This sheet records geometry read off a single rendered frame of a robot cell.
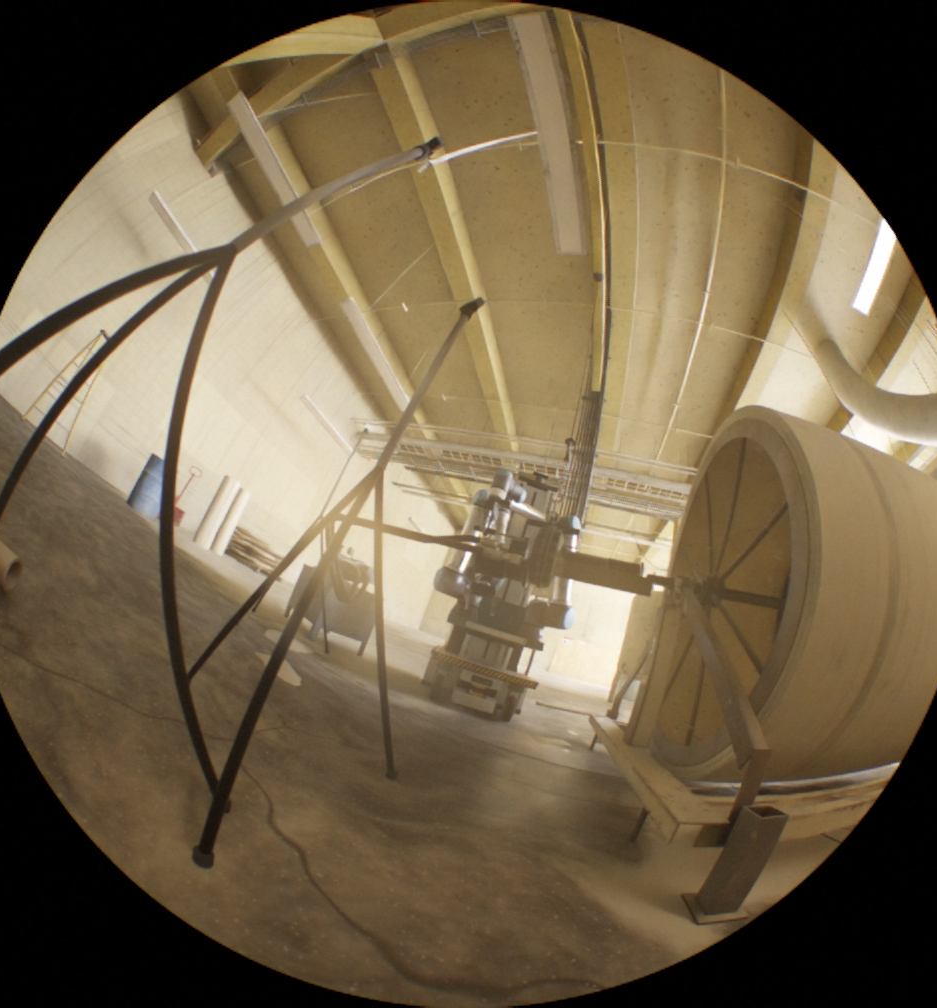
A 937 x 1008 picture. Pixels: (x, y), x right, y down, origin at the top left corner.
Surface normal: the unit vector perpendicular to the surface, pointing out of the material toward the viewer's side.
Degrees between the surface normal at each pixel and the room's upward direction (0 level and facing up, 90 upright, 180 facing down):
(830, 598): 106
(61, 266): 90
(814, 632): 111
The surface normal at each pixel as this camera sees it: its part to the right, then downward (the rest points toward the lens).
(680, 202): -0.32, 0.87
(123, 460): 0.92, 0.19
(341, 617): 0.73, -0.01
